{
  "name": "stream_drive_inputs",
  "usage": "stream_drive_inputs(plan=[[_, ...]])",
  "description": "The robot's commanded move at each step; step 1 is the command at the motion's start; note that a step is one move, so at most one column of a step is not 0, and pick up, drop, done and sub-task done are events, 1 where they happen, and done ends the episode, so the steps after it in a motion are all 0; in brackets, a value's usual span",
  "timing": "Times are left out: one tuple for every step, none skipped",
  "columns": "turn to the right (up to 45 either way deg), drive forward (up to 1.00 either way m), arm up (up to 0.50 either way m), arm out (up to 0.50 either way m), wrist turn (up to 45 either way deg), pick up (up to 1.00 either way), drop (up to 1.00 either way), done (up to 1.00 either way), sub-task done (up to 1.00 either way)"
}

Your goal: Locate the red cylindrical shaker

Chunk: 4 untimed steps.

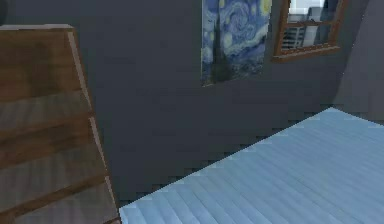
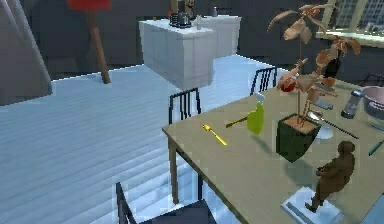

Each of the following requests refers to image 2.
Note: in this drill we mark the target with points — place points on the grey bottle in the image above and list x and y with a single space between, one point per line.
214 12

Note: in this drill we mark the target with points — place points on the white kitchen counter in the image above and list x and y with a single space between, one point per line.
190 50

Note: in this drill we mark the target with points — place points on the tan dining table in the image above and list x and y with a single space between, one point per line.
253 173

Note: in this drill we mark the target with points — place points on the silver ladle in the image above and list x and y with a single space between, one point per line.
330 123

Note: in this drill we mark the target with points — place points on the dark olive utensil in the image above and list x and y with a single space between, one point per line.
236 122

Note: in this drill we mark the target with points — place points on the white plate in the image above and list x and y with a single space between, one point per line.
325 132

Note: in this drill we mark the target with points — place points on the brown plant in green pot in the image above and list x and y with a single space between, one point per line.
296 133

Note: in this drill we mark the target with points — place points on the red apple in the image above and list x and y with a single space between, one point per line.
288 87

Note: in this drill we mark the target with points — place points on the green pen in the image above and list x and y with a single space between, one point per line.
376 147

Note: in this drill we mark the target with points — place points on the brown figure statue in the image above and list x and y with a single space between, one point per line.
335 175

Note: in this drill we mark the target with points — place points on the window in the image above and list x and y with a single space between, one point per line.
358 15

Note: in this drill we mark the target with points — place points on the pink grey bowl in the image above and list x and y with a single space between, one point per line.
375 100

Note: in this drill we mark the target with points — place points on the black slatted chair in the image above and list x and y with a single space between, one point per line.
264 79
184 105
180 213

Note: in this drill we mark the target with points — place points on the green spray bottle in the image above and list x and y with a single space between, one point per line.
256 118

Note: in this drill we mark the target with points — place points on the red floor lamp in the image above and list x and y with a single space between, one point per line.
95 36

